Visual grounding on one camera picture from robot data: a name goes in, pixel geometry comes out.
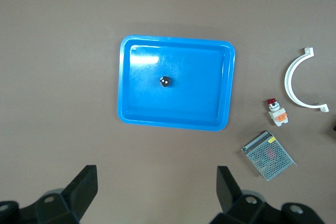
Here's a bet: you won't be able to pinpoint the perforated metal power supply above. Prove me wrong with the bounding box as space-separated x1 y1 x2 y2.
240 130 298 182

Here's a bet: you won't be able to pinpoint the large white pipe clamp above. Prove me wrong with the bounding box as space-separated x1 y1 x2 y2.
284 47 330 113

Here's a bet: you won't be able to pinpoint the blue plastic tray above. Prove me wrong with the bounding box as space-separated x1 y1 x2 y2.
117 34 236 132

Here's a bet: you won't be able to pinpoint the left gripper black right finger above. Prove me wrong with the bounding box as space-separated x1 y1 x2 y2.
211 166 322 224

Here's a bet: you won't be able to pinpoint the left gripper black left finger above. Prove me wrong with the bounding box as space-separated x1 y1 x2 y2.
0 165 98 224

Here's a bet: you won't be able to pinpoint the red emergency stop button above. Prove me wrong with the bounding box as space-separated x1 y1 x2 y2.
266 98 289 127

